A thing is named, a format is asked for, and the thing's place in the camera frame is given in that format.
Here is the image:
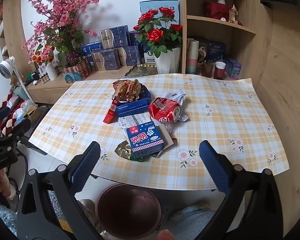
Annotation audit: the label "blue white milk carton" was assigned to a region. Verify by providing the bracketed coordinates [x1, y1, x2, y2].
[126, 121, 165, 159]

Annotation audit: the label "white desk fan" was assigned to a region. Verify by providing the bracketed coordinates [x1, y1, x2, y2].
[0, 56, 32, 100]

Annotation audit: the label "orange artificial flowers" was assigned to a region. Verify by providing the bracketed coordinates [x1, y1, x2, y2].
[30, 44, 54, 67]

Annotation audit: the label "crushed red soda can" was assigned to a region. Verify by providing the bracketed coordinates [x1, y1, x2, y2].
[148, 97, 183, 125]

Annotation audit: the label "person's left forearm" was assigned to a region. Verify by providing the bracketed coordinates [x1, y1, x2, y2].
[0, 204, 17, 237]

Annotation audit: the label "flat blue carton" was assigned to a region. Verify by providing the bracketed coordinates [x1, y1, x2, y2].
[81, 41, 103, 57]

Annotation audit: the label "stack of pastel paper cups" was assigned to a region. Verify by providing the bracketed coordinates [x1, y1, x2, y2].
[186, 39, 199, 74]

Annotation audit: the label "dark blue tall box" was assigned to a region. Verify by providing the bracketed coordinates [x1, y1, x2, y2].
[206, 40, 227, 63]

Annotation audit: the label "dark patterned box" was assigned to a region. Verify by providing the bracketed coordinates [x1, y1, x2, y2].
[196, 37, 208, 64]

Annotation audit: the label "red basket with handle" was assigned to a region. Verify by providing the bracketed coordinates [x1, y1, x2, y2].
[203, 0, 234, 20]

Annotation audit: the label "row of small bottles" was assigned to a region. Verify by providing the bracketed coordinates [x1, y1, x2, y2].
[35, 72, 50, 83]

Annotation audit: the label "brown glass tumbler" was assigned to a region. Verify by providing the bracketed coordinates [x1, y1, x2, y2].
[201, 62, 214, 78]

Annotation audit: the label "yellow checked floral tablecloth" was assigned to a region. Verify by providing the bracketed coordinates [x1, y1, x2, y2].
[27, 74, 290, 190]

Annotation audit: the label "small white blue box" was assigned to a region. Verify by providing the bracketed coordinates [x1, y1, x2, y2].
[142, 42, 157, 64]

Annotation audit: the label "small white vase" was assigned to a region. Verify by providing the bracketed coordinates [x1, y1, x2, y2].
[45, 62, 58, 81]

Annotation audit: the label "green gold foil wrapper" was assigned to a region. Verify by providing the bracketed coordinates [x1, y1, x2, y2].
[114, 141, 163, 162]

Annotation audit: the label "light blue fluffy clothing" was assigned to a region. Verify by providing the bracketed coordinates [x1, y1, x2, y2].
[169, 205, 217, 240]

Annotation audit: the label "gold leaf-shaped tray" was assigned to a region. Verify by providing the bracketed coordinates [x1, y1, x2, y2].
[125, 64, 157, 77]

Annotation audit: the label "person's right hand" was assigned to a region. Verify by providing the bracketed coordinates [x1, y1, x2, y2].
[158, 229, 176, 240]

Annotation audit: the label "brown cardboard piece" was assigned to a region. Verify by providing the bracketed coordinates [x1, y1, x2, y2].
[160, 124, 177, 158]

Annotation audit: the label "person's left hand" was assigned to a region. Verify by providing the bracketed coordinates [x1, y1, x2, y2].
[0, 170, 15, 198]

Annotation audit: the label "red white checked cloth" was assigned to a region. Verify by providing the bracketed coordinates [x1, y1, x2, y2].
[0, 92, 25, 138]

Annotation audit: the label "beige plush slipper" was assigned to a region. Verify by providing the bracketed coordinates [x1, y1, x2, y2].
[79, 199, 103, 233]

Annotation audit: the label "red cigarette pack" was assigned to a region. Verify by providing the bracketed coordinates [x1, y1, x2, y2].
[103, 99, 120, 124]

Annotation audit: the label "crumpled gold wrapper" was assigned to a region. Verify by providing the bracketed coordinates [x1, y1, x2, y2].
[112, 79, 143, 102]

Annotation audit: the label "striped rectangular planter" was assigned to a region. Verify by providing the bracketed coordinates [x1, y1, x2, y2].
[61, 57, 92, 77]

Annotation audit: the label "dark blue cardboard box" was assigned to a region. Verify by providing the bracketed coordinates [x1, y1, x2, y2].
[115, 85, 152, 117]

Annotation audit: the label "teal patterned box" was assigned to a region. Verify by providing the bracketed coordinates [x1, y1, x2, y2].
[64, 73, 87, 83]

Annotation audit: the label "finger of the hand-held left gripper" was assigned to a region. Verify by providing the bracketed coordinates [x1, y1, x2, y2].
[5, 118, 32, 140]
[0, 107, 10, 127]

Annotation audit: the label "white printed paper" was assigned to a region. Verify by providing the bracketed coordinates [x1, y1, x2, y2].
[164, 89, 189, 122]

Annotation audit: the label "red roses in white pot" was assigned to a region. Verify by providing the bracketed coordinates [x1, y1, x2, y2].
[133, 7, 183, 75]

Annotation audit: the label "pink artificial blossom branches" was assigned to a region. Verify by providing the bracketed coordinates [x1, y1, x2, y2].
[22, 0, 100, 68]

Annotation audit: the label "large white blue box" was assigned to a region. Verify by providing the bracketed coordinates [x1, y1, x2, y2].
[139, 0, 179, 20]

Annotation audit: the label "wooden shelf unit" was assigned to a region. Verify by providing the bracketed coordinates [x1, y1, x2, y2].
[177, 0, 263, 80]

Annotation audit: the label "wooden low cabinet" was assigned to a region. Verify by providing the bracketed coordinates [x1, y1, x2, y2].
[27, 66, 180, 104]

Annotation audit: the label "clear glass bottle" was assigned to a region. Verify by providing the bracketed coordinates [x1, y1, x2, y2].
[229, 4, 239, 24]

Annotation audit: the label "brown plastic trash bin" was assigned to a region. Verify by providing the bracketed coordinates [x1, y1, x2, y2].
[96, 183, 163, 239]

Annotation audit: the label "wooden bookshelf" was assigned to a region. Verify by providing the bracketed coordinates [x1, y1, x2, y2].
[0, 0, 30, 80]

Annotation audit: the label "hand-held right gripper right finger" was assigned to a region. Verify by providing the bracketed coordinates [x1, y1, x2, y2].
[199, 140, 283, 240]

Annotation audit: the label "black stool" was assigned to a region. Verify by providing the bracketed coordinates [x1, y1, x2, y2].
[27, 106, 50, 143]

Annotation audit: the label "red cup with white rim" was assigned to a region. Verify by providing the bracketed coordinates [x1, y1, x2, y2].
[213, 61, 226, 80]

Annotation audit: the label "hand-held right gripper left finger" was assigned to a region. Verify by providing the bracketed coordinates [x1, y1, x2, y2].
[15, 141, 102, 240]

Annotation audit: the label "small purple blue box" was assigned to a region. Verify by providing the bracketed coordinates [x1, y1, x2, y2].
[225, 58, 242, 79]

